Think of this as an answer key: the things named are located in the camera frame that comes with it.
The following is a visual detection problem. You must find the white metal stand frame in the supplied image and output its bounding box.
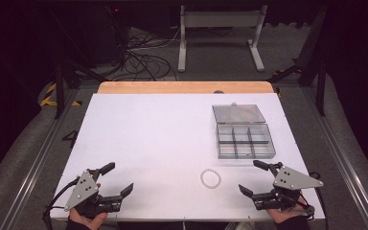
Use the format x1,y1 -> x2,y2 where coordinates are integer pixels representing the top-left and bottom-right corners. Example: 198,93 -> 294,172
177,4 -> 268,73

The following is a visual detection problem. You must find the bundle of black floor cables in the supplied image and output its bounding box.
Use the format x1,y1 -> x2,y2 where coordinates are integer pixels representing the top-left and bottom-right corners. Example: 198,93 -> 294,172
111,27 -> 180,82

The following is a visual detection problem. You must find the person's right hand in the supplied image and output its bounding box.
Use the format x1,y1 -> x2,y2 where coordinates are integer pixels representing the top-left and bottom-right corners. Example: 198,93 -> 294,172
265,196 -> 308,224

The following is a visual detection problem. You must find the aluminium floor rail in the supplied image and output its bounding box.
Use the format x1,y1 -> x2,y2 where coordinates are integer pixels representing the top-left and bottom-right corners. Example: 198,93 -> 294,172
301,85 -> 368,230
0,88 -> 80,230

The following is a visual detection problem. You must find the black metal stand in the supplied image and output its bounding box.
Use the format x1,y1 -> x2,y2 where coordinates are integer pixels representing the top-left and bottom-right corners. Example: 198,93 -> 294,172
52,58 -> 108,120
266,4 -> 330,117

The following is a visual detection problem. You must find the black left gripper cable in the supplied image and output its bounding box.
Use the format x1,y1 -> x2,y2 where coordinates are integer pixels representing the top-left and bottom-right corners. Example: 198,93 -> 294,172
41,176 -> 81,230

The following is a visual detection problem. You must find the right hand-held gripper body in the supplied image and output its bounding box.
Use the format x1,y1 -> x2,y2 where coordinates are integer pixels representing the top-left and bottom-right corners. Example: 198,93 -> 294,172
253,161 -> 324,217

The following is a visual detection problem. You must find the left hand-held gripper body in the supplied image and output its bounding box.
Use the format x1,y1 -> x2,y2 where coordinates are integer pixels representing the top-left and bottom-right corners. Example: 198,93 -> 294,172
63,168 -> 123,220

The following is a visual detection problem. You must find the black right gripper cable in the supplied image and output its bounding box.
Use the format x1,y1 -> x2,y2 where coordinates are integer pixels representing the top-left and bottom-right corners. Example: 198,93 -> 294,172
300,172 -> 326,222

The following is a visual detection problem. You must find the clear plastic compartment box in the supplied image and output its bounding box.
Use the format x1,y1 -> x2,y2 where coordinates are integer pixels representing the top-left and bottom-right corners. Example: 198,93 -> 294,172
212,102 -> 277,160

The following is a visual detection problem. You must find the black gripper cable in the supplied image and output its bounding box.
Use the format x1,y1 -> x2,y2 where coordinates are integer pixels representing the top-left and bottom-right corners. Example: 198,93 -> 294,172
41,176 -> 81,230
300,172 -> 326,222

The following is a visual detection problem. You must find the yellow and black floor tape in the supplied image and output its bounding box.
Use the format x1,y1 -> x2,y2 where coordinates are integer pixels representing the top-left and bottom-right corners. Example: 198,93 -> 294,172
39,82 -> 83,108

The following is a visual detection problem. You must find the black computer case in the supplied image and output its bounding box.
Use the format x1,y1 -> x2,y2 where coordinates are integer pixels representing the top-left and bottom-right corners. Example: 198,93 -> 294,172
82,5 -> 130,66

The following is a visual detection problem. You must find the person's left hand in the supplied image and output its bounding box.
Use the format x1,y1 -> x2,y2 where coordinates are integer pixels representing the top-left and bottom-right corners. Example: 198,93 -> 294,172
68,208 -> 108,230

